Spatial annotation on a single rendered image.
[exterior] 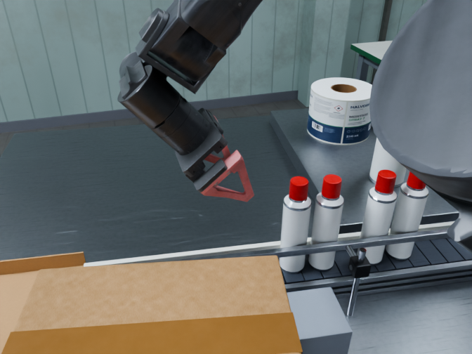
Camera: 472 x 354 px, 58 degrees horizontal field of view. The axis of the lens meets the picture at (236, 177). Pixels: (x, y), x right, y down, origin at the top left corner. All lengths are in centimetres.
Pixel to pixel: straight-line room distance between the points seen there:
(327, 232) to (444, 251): 30
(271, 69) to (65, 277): 345
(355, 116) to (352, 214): 38
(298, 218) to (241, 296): 31
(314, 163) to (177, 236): 45
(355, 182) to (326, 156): 15
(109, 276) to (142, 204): 63
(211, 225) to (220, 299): 58
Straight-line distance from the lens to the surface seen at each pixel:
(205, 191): 52
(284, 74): 395
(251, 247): 88
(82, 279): 56
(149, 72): 51
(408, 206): 88
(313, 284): 87
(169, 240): 104
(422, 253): 100
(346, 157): 130
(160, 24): 50
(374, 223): 87
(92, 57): 359
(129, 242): 105
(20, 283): 103
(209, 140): 53
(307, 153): 130
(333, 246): 84
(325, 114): 133
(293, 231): 81
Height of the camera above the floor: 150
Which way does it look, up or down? 32 degrees down
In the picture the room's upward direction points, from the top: straight up
